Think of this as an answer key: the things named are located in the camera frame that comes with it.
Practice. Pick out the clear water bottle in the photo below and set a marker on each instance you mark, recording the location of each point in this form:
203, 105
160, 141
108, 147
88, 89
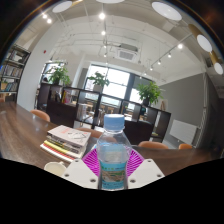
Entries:
114, 155

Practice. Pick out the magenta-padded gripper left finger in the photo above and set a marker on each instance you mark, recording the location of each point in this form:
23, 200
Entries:
80, 172

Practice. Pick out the ceiling lights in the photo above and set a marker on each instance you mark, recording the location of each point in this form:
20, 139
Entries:
166, 10

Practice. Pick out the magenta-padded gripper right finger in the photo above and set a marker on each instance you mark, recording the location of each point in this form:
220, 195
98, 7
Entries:
146, 172

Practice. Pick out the white board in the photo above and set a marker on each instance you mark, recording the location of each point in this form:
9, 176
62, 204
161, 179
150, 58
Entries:
183, 131

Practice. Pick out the stack of books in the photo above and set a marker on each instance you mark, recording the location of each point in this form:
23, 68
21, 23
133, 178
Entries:
66, 140

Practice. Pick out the ceiling air conditioner unit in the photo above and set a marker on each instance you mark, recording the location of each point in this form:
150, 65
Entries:
126, 53

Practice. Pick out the tall dark bookshelf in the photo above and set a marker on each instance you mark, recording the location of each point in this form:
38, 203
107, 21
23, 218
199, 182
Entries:
11, 73

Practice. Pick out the leafy green potted plant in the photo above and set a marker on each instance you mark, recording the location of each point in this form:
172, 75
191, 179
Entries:
150, 92
99, 80
60, 75

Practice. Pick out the dark low shelf unit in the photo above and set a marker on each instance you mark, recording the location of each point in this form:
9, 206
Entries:
61, 113

